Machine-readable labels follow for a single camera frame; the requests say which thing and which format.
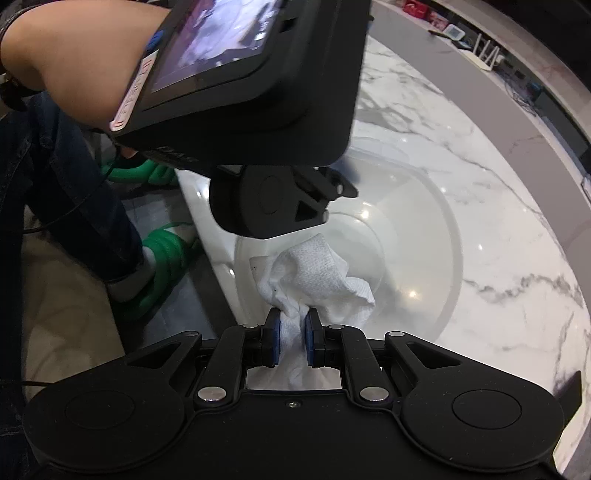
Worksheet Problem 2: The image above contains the green slipper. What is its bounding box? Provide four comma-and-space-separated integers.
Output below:
107, 223, 200, 324
99, 157, 180, 188

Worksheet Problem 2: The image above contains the white cloth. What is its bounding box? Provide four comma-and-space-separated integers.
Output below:
249, 233, 376, 391

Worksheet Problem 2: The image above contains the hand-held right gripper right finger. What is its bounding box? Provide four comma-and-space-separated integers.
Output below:
306, 308, 464, 409

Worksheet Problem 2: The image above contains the clear plastic bowl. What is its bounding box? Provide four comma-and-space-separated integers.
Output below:
233, 138, 465, 354

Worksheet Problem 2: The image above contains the white router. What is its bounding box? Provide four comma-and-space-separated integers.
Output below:
462, 32, 505, 75

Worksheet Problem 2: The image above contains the person's left forearm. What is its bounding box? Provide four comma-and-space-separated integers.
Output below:
0, 7, 182, 134

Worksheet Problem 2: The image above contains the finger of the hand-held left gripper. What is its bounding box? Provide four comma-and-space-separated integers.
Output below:
288, 165, 360, 227

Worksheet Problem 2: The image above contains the person's leg in jeans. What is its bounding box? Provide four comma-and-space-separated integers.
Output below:
0, 90, 146, 283

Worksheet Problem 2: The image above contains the dark low cabinet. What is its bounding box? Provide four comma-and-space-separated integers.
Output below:
499, 60, 591, 178

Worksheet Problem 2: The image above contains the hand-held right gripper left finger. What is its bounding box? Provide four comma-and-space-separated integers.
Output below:
124, 308, 281, 409

